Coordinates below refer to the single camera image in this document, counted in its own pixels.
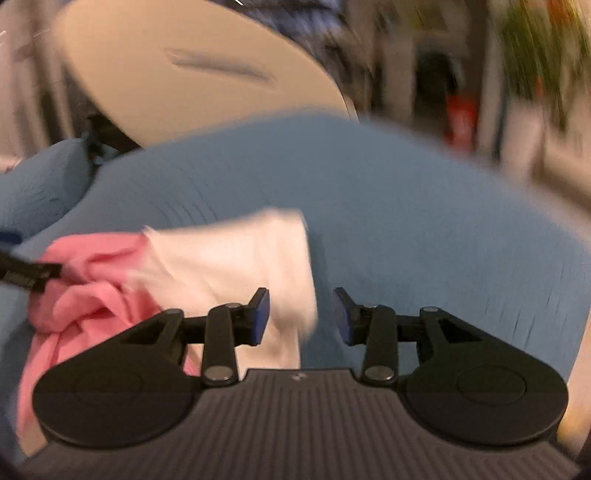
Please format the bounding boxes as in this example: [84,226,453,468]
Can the pink and white sweater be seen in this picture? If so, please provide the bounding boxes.
[16,209,318,455]

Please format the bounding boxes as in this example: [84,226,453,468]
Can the blue pillow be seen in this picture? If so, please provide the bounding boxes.
[0,139,92,239]

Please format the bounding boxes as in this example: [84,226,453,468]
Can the blue quilted bedspread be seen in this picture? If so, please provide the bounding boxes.
[1,115,590,479]

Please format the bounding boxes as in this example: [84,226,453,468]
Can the white floral curtain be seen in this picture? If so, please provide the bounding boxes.
[1,1,74,158]

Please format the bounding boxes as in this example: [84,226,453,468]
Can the red and white bucket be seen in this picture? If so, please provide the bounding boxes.
[445,95,478,153]

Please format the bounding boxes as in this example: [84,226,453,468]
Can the white plant pot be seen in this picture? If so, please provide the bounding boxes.
[500,97,545,184]

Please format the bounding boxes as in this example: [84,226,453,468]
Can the green potted plant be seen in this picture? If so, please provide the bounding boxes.
[496,1,590,134]

